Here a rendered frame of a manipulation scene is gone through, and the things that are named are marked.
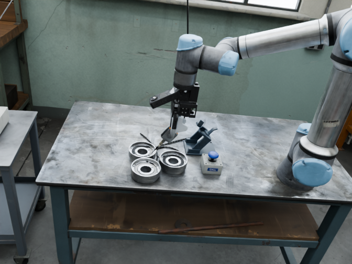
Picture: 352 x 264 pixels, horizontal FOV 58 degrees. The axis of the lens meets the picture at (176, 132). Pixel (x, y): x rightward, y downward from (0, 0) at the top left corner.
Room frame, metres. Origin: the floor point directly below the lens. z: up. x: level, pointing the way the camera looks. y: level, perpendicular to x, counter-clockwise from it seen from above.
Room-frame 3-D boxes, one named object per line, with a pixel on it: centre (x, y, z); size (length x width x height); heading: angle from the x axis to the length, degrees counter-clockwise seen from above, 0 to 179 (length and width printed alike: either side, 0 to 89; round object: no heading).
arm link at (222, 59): (0.98, -0.10, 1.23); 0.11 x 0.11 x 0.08; 76
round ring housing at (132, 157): (0.98, 0.12, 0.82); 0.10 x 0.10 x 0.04
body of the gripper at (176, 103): (0.99, -0.01, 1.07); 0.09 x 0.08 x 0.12; 100
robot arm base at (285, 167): (1.00, -0.49, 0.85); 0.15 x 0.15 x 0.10
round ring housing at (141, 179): (0.88, 0.09, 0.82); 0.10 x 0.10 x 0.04
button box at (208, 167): (0.97, -0.16, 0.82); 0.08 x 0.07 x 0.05; 97
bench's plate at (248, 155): (1.14, -0.12, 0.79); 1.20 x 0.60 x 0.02; 97
